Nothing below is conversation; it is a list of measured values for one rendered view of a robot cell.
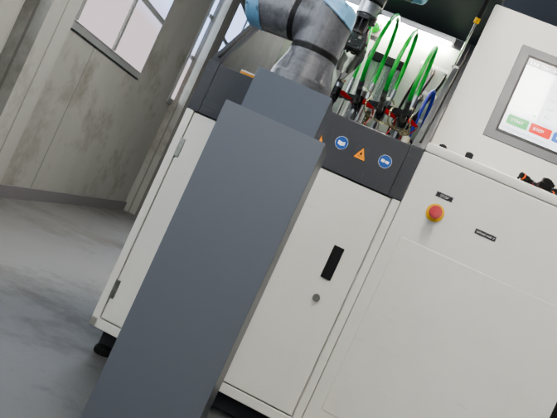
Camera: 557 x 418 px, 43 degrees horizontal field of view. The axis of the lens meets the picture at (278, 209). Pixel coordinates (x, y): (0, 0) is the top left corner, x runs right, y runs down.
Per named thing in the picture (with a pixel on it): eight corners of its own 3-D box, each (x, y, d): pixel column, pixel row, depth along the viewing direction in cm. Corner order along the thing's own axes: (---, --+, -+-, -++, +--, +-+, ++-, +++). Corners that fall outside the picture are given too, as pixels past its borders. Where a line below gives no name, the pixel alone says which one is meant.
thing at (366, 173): (198, 112, 216) (220, 64, 215) (202, 114, 220) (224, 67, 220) (387, 196, 204) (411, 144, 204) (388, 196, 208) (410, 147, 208)
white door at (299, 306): (98, 317, 216) (192, 110, 215) (101, 316, 218) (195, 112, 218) (291, 416, 204) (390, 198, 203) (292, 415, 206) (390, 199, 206)
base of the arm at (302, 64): (326, 96, 159) (345, 55, 159) (265, 69, 160) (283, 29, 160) (326, 108, 174) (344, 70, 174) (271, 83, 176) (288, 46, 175)
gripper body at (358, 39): (338, 42, 225) (354, 7, 225) (340, 51, 233) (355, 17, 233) (360, 51, 224) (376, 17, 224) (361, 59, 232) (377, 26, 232)
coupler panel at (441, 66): (386, 127, 256) (422, 48, 256) (386, 128, 260) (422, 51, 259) (419, 141, 254) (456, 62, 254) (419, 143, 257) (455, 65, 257)
